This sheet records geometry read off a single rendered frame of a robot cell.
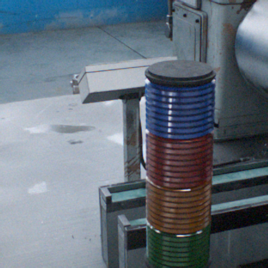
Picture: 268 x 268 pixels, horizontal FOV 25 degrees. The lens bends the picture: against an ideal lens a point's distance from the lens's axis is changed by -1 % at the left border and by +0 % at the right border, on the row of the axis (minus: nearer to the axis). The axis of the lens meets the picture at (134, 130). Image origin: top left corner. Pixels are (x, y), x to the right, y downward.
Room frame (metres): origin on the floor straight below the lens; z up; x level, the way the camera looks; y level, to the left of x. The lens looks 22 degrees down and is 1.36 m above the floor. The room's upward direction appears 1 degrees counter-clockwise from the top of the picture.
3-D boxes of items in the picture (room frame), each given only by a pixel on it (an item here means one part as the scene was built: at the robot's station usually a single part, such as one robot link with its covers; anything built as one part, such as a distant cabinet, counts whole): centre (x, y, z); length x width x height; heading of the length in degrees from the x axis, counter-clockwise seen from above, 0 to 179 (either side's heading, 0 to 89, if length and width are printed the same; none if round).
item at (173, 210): (0.49, -0.04, 1.10); 0.06 x 0.06 x 0.04
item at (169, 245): (0.49, -0.04, 1.05); 0.06 x 0.06 x 0.04
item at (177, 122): (0.49, -0.04, 1.19); 0.06 x 0.06 x 0.04
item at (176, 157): (0.49, -0.04, 1.14); 0.06 x 0.06 x 0.04
